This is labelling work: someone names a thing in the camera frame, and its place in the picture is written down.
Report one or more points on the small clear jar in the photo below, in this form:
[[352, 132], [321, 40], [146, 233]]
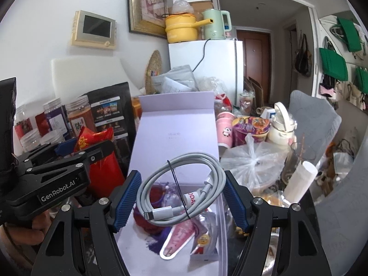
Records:
[[51, 138], [30, 139]]

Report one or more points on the purple tassel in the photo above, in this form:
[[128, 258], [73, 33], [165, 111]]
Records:
[[155, 244]]

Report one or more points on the red snack packet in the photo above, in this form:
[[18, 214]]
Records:
[[106, 175], [92, 138]]

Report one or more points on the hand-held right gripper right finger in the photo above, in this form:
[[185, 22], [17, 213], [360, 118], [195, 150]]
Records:
[[237, 201]]

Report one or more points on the cream water bottle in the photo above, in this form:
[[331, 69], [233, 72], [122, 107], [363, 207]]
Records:
[[280, 129]]

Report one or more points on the yellow electric pot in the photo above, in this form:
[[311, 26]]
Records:
[[179, 28]]

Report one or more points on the person's left hand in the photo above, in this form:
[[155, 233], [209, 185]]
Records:
[[20, 234]]

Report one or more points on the clear drinking glass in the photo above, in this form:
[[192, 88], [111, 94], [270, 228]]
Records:
[[302, 155]]

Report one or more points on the green tote bag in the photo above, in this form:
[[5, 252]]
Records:
[[362, 80], [349, 34], [333, 64]]

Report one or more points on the black stand-up pouch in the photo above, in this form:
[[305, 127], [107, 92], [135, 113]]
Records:
[[115, 112]]

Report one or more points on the brown door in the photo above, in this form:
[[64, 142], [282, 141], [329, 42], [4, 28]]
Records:
[[254, 63]]

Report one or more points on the grey mailer bags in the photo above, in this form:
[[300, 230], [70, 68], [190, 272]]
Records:
[[175, 80]]

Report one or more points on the red snack bags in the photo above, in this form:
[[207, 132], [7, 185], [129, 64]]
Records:
[[222, 102]]

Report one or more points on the wall intercom screen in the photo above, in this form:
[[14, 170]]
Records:
[[95, 28]]

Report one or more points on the pink cone-shaped packet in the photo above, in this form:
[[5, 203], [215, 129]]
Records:
[[176, 240]]

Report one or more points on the clear plastic bag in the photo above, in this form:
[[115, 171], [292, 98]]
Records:
[[253, 164]]

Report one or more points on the packed waffle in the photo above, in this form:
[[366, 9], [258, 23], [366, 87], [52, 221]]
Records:
[[268, 198]]

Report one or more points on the clear jar red contents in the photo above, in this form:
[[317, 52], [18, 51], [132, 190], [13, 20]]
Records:
[[24, 123]]

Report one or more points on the pink panda cup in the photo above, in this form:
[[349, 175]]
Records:
[[227, 130]]

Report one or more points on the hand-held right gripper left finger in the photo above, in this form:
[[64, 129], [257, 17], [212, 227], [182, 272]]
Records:
[[126, 201]]

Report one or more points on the white gift box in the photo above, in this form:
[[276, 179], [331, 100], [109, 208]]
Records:
[[175, 126]]

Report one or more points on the clear jar of dried peel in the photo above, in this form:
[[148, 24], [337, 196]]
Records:
[[80, 118]]

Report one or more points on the purple-label clear jar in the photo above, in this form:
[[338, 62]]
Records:
[[56, 118]]

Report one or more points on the cardboard box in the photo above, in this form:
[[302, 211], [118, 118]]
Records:
[[202, 5]]

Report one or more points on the black hanging handbag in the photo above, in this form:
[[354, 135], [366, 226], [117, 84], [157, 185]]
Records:
[[303, 60]]

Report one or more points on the white fridge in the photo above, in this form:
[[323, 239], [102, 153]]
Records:
[[218, 63]]

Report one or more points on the folded cardboard sheets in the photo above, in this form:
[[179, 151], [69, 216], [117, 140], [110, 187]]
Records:
[[254, 92]]

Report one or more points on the pale green kettle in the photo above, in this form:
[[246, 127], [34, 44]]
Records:
[[214, 24]]

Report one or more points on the purple instant noodle cup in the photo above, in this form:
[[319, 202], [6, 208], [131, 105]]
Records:
[[251, 129]]

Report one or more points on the woven straw trivet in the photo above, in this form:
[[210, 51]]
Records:
[[152, 72]]

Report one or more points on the framed picture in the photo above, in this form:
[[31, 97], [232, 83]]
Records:
[[148, 5]]

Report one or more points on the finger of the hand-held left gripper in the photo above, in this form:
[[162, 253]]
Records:
[[97, 151], [64, 146]]

